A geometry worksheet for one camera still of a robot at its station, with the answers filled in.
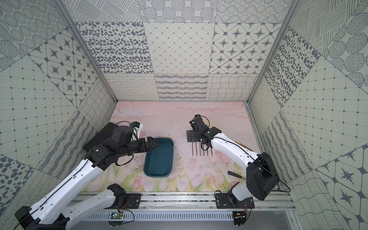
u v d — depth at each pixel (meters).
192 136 0.76
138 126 0.66
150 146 0.64
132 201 0.75
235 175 0.82
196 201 0.76
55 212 0.40
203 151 0.93
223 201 0.74
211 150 0.58
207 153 0.92
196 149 0.93
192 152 0.93
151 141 0.64
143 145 0.62
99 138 0.93
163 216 0.70
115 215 0.72
